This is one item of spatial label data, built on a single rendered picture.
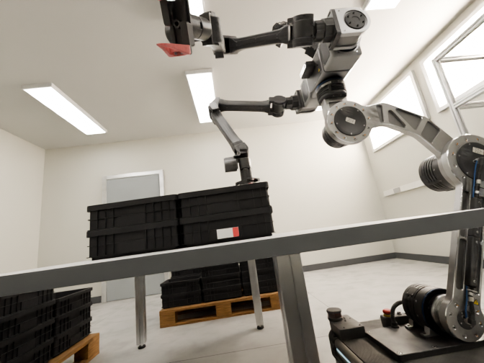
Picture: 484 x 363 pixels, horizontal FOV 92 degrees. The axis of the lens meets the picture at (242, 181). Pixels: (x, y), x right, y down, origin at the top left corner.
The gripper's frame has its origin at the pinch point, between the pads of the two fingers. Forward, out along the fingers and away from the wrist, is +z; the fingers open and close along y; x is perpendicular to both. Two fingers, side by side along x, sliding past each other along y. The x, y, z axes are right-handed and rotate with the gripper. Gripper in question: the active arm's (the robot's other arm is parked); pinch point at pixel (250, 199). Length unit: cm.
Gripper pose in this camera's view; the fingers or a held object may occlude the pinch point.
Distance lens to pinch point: 106.4
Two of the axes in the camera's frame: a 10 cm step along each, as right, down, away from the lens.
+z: 1.3, 9.6, -2.4
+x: 6.7, 0.9, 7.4
